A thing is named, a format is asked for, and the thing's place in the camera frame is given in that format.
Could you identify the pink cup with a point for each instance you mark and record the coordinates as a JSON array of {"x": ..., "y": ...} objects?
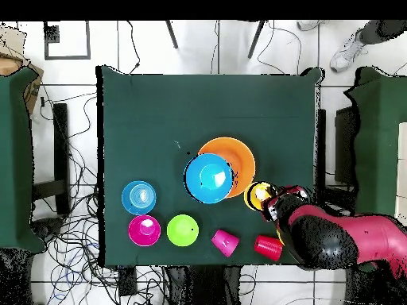
[{"x": 225, "y": 243}]

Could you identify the black metal frame bar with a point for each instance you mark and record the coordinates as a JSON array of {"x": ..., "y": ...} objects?
[{"x": 60, "y": 143}]

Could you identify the small yellow orange cup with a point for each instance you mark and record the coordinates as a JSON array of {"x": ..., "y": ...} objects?
[{"x": 257, "y": 195}]

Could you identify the large orange bowl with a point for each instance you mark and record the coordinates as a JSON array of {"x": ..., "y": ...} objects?
[{"x": 243, "y": 165}]

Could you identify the black computer case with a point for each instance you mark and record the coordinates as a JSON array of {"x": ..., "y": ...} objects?
[{"x": 345, "y": 143}]

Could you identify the red cup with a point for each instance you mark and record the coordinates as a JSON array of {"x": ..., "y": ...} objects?
[{"x": 268, "y": 247}]

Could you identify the dark green table cloth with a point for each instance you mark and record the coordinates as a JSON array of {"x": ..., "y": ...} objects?
[{"x": 206, "y": 105}]

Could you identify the grey chair base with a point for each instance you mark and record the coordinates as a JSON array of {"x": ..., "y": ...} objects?
[{"x": 47, "y": 228}]

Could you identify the pink bowl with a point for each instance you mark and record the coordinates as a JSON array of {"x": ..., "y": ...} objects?
[{"x": 140, "y": 236}]

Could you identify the cardboard box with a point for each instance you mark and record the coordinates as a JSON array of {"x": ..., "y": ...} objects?
[{"x": 31, "y": 92}]

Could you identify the black square floor frame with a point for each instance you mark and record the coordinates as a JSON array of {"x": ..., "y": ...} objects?
[{"x": 66, "y": 57}]

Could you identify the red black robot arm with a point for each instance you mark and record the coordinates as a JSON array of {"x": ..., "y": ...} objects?
[{"x": 365, "y": 238}]

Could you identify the large blue bowl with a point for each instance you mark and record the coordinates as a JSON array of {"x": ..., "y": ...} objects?
[{"x": 208, "y": 179}]

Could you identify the camera tripod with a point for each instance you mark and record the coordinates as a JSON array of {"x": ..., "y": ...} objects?
[{"x": 171, "y": 35}]

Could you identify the light blue shallow bowl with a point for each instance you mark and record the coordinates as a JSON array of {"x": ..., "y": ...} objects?
[{"x": 130, "y": 203}]

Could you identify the green cloth side table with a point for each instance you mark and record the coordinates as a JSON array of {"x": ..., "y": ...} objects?
[
  {"x": 16, "y": 159},
  {"x": 378, "y": 143}
]

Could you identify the green bowl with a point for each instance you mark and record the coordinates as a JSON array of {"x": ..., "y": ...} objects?
[{"x": 181, "y": 230}]

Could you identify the person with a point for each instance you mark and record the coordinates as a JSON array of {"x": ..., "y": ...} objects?
[{"x": 349, "y": 50}]

